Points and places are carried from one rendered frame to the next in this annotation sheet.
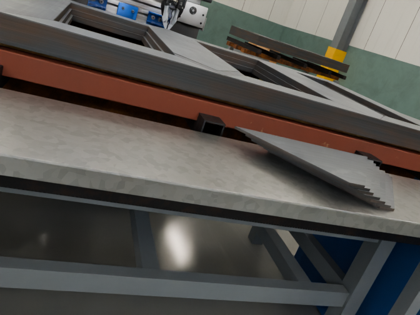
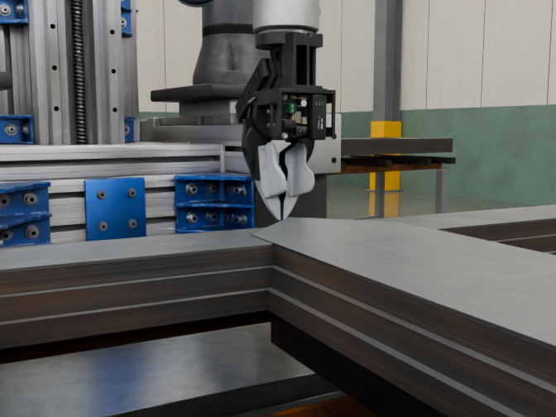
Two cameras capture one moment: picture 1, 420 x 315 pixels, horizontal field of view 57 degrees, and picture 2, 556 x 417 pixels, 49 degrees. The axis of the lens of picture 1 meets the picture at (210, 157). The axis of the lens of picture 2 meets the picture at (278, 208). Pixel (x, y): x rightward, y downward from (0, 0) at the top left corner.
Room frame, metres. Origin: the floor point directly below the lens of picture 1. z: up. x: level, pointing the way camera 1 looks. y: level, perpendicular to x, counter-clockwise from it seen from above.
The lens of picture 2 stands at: (0.89, 0.40, 0.97)
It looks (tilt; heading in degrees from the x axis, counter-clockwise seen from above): 7 degrees down; 355
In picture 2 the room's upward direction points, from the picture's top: straight up
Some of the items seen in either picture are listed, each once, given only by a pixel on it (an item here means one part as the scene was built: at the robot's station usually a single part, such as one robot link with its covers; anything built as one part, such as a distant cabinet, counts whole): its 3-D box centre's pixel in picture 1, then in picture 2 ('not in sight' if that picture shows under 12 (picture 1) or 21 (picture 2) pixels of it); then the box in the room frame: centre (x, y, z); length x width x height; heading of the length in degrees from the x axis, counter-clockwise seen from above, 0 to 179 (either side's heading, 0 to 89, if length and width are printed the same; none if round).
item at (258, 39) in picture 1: (279, 77); (347, 197); (5.54, -0.56, 0.45); 1.66 x 0.84 x 0.91; 122
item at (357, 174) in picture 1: (343, 173); not in sight; (0.77, -0.27, 0.77); 0.45 x 0.20 x 0.04; 112
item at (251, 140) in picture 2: (167, 5); (262, 142); (1.61, 0.36, 0.95); 0.05 x 0.02 x 0.09; 112
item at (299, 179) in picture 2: (174, 20); (299, 181); (1.60, 0.31, 0.91); 0.06 x 0.03 x 0.09; 22
